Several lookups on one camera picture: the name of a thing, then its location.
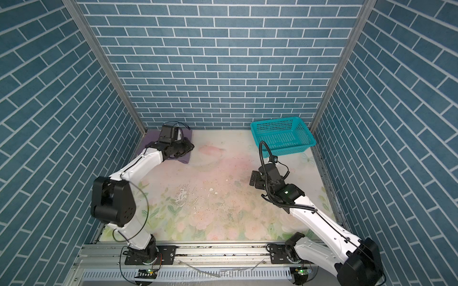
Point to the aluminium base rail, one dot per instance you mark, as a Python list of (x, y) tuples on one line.
[(217, 254)]

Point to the left corner aluminium post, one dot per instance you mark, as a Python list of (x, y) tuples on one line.
[(91, 39)]

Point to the teal plastic basket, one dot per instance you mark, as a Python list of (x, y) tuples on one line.
[(284, 136)]

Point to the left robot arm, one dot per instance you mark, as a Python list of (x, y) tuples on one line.
[(113, 201)]

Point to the white slotted cable duct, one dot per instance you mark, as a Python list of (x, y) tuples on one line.
[(189, 274)]

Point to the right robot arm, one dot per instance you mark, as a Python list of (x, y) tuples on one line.
[(354, 261)]

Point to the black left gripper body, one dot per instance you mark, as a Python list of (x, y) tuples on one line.
[(181, 149)]

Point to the right corner aluminium post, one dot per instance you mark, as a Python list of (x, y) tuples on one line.
[(354, 35)]

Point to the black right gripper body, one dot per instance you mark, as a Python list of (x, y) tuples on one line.
[(259, 183)]

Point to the corner aluminium post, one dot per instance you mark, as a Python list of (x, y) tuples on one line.
[(354, 35), (91, 39)]

